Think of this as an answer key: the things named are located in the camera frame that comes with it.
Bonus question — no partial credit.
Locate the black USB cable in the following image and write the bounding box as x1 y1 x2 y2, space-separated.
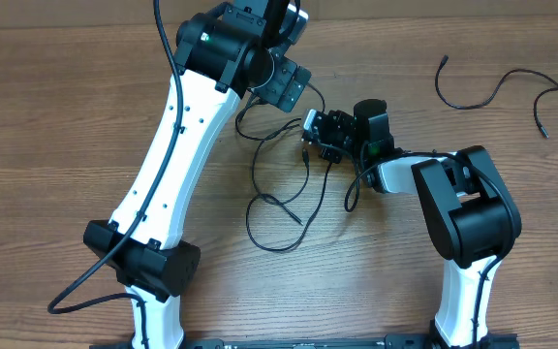
233 81 337 254

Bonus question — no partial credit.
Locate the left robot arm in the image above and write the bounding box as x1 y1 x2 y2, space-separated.
83 1 310 348

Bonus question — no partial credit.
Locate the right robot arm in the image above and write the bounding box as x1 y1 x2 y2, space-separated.
302 99 521 348

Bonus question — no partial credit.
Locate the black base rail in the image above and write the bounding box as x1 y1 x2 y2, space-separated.
89 334 520 349

